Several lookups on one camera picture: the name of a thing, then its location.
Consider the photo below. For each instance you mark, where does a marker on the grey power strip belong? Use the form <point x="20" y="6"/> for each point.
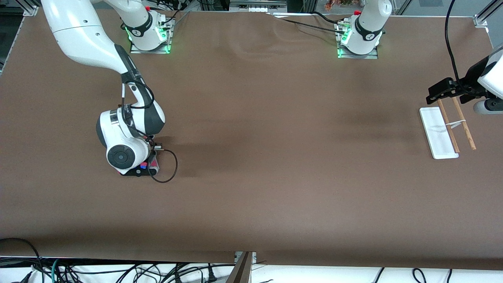
<point x="259" y="4"/>

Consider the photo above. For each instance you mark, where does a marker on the grey table support post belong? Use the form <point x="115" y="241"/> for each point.
<point x="241" y="271"/>

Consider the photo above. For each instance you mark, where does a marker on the red and grey towel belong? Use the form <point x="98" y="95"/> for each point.
<point x="154" y="162"/>

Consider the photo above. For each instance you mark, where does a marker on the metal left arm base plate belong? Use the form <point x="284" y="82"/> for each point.
<point x="357" y="56"/>

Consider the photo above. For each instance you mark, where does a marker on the aluminium frame corner bracket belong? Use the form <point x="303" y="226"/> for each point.
<point x="485" y="15"/>
<point x="31" y="8"/>

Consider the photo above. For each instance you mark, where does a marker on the brown table cover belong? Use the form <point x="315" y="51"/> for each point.
<point x="251" y="177"/>

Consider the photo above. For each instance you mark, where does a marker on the orange background object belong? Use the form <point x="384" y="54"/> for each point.
<point x="340" y="4"/>

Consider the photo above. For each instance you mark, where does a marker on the aluminium frame post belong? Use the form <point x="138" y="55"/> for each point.
<point x="309" y="6"/>

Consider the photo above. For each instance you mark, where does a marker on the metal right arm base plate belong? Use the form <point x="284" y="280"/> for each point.
<point x="149" y="50"/>

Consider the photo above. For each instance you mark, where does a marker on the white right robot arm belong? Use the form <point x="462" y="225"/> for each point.
<point x="78" y="31"/>

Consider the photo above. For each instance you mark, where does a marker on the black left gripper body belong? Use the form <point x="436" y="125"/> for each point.
<point x="468" y="81"/>

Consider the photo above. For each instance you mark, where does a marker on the white rectangular tray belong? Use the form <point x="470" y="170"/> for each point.
<point x="436" y="129"/>

